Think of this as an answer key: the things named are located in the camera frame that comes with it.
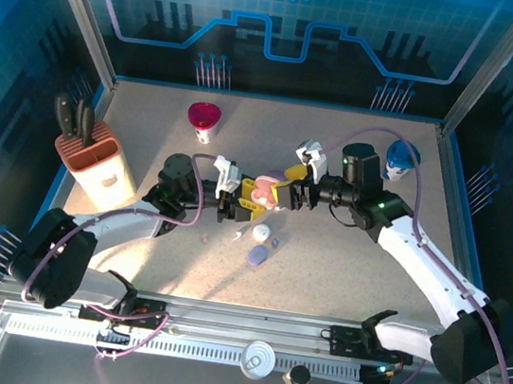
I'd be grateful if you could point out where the aluminium frame post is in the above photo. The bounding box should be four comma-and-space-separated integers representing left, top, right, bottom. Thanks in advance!
437, 0, 513, 148
18, 0, 131, 92

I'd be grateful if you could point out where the black handled knife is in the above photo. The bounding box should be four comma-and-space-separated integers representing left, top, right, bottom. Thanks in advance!
49, 91, 81, 142
69, 98, 90, 138
76, 103, 99, 149

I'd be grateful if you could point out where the pink earbud charging case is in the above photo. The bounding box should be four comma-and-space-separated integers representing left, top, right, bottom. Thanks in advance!
250, 174, 283, 211

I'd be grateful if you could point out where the periwinkle earbud charging case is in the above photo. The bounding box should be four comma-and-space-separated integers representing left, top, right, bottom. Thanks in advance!
245, 242, 271, 269

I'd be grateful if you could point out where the white earbud charging case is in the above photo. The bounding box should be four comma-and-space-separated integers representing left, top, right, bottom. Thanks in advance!
251, 222, 273, 244

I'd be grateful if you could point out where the yogurt cup blue lid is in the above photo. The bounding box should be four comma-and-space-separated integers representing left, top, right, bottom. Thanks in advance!
381, 138, 425, 185

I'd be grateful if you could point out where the white slotted cable duct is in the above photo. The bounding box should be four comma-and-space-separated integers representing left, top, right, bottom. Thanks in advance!
4, 313, 370, 384

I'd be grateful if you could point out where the small jar black lid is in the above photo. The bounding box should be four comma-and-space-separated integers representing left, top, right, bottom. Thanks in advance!
281, 362, 313, 384

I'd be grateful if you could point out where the yogurt cup magenta lid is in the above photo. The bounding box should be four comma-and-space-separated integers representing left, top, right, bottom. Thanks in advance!
183, 99, 224, 147

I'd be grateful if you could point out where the aluminium mounting rail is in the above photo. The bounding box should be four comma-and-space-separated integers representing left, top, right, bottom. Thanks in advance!
0, 269, 504, 384

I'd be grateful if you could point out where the silver tin can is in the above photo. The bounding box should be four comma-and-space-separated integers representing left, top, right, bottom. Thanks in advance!
237, 338, 279, 384

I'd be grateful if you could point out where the cream knife block brown top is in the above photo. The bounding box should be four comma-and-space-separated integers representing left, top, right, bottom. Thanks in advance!
45, 114, 147, 218

